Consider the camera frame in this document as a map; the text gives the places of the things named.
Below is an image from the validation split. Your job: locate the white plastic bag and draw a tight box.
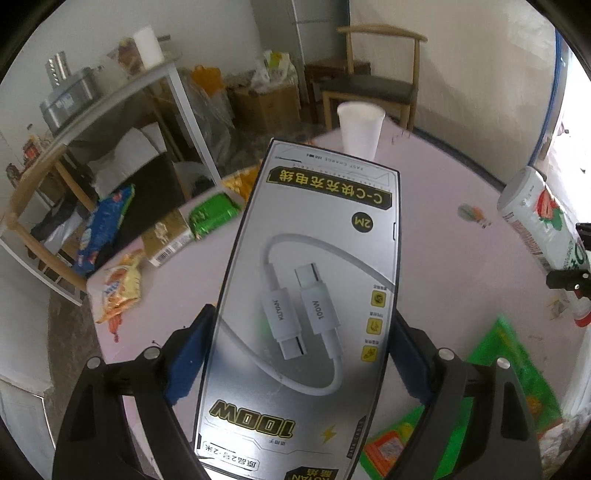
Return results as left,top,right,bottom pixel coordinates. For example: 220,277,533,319
252,50,298,90

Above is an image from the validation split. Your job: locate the white paper cup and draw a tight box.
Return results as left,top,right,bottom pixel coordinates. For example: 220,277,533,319
336,102,386,160

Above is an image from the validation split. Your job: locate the orange snack packet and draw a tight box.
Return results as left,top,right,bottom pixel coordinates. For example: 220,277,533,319
95,249,144,324

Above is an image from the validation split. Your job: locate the brown cardboard box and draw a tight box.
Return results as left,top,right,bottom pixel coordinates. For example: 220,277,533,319
228,78,303,134

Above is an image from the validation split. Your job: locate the dark wooden stool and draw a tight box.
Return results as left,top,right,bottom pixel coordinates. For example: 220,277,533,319
304,62,370,90

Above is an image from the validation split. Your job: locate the white side table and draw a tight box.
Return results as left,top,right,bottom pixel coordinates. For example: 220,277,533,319
39,48,222,185

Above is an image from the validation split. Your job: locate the green snack bag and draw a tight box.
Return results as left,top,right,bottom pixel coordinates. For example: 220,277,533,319
360,316,575,480

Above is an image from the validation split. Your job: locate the white cloth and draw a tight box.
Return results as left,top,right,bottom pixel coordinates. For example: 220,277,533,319
85,124,169,174

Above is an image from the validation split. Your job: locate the yellow-brown snack packet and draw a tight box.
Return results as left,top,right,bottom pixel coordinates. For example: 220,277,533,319
222,164,262,201

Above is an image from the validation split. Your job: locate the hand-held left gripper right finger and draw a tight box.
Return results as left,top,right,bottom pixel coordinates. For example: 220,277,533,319
383,309,543,480

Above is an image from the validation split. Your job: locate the yellow plastic bag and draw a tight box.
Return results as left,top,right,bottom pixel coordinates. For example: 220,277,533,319
191,65,227,100

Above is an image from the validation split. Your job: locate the beige small box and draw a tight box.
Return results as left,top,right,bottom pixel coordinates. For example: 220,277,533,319
141,210,195,268

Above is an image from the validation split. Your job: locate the wooden chair with black seat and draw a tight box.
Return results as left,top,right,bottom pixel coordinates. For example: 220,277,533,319
321,25,428,132
0,143,190,308

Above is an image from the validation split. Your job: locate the green snack packet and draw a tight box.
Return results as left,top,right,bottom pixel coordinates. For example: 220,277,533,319
189,191,243,241

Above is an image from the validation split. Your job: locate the clear plastic bag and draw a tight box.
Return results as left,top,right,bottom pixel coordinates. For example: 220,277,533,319
185,88,236,158

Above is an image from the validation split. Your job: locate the silver cable package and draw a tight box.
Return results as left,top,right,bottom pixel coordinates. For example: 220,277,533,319
191,137,402,480

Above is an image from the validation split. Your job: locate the blue snack bag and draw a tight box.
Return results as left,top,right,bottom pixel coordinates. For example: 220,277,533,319
74,185,136,278

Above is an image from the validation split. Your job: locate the black bag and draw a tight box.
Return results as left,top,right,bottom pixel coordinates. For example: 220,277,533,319
32,203,93,241

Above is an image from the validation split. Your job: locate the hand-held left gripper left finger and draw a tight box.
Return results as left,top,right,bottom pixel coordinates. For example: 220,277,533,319
51,302,218,480

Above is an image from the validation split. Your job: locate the white drink bottle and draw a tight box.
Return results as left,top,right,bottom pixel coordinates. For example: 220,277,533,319
496,166,591,328

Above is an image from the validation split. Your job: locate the white paper towel roll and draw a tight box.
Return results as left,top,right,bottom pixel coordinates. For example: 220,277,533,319
133,25,164,68

